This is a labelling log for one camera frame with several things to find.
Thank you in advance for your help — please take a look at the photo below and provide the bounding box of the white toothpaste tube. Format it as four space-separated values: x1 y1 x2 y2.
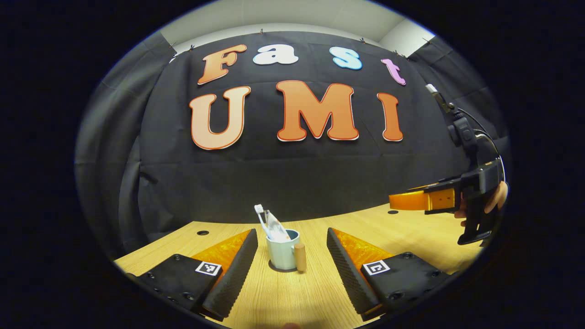
264 210 292 243

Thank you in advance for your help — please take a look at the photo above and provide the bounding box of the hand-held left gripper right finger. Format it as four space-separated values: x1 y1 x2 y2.
326 228 460 322

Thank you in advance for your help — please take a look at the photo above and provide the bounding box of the black backdrop cloth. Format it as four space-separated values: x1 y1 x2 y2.
74 31 510 261

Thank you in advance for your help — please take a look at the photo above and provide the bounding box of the wooden desktop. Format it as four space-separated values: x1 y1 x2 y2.
113 203 489 329

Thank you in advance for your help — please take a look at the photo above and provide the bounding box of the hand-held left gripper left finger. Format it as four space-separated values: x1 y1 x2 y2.
126 228 259 322

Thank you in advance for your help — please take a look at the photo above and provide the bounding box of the white toothbrush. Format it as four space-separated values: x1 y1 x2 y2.
254 204 272 240

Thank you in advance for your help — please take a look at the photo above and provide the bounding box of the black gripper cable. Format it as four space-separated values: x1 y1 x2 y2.
457 107 506 183

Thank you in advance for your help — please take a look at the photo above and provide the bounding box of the light blue cup wooden handle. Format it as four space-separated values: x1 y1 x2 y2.
266 228 307 273

